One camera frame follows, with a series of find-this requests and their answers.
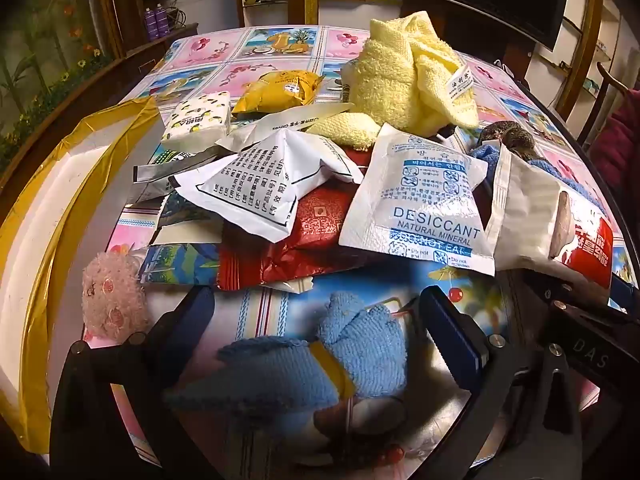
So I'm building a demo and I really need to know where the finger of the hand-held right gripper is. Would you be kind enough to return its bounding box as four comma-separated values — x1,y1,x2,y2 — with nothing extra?
607,275,638,316
520,269,608,313

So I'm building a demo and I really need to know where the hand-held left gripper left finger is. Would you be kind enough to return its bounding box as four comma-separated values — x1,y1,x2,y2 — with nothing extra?
50,285,217,480

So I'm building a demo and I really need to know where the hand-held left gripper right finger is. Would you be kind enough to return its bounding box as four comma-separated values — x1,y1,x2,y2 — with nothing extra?
417,285,583,480

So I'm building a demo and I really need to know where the white and red packet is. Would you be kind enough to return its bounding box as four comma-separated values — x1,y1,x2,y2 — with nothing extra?
485,147,615,309

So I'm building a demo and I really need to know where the blue knitted cloth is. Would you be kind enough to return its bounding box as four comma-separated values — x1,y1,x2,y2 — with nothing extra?
165,291,409,413

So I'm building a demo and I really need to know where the red foil packet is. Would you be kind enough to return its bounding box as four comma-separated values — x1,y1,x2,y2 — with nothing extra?
217,147,381,292

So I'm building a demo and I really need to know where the blue towel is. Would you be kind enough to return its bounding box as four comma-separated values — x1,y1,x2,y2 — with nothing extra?
470,142,606,211

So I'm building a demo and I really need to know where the white box with yellow tape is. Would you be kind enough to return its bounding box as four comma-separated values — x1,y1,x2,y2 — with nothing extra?
0,97,162,453

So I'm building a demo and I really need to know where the yellow terry towel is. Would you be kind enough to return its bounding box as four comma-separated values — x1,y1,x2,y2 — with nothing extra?
347,10,482,138

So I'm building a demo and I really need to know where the printed tablecloth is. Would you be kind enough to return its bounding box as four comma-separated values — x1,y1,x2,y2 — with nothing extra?
82,25,631,480

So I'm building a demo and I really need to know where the pink plush toy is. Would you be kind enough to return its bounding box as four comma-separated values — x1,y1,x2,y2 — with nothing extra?
81,252,151,339

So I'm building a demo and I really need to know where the white packet with black text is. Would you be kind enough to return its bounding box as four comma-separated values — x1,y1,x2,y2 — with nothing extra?
175,129,365,244

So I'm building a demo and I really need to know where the white desiccant packet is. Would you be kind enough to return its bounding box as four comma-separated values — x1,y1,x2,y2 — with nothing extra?
338,122,497,277

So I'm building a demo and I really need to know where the silver foil packet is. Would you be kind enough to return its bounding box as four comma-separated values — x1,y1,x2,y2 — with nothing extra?
131,152,221,204

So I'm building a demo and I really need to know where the dark red cloth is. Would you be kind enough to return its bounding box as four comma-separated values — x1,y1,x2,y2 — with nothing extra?
594,87,640,192

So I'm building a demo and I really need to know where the lemon print tissue pack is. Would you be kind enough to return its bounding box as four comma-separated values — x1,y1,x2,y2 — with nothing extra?
160,91,234,154

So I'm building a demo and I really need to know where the wooden chair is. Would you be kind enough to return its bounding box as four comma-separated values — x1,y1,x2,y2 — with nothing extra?
575,60,640,147

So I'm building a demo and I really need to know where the small yellow knitted cloth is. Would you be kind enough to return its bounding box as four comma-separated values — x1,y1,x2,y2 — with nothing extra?
305,112,381,150

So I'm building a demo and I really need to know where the yellow snack packet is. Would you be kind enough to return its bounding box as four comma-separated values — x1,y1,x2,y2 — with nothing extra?
232,70,326,114

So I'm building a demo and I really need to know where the wooden cabinet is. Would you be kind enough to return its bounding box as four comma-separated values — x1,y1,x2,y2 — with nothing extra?
92,0,201,61

